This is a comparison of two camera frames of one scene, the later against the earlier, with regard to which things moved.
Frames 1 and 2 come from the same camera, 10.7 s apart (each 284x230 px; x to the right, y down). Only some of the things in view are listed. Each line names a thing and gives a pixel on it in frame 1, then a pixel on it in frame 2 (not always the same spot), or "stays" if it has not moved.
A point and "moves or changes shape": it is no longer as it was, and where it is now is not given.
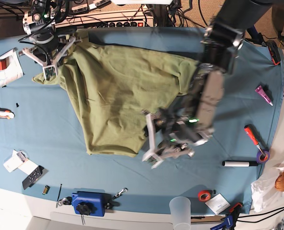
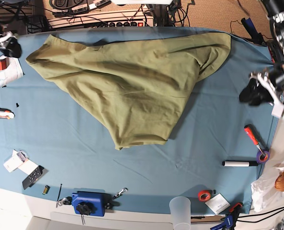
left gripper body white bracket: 158,157 → 255,96
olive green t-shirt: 115,90 moves or changes shape
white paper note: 218,204 stays
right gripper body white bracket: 52,64 → 13,48
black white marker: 240,163 stays
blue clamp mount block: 88,203 stays
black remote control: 30,179 stays
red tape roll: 204,195 stays
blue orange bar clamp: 230,220 stays
